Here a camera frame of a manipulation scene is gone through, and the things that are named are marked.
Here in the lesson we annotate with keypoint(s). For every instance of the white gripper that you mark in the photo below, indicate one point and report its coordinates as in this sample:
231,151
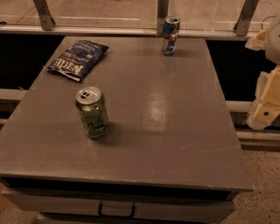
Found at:
279,44

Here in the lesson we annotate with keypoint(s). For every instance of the green soda can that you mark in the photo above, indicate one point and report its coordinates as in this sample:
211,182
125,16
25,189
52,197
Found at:
90,103

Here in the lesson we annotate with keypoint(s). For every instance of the blue energy drink can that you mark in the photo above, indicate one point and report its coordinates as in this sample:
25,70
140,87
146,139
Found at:
170,30

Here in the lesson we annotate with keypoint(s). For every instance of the blue chip bag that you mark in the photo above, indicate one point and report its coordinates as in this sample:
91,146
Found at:
77,61

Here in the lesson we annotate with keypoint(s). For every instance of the middle metal bracket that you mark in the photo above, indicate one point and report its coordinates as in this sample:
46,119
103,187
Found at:
162,13

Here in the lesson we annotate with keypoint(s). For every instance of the grey drawer with handle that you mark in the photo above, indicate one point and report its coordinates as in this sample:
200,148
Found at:
71,207

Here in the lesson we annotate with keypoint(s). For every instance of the left metal bracket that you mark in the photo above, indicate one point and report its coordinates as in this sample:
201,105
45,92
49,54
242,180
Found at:
46,20

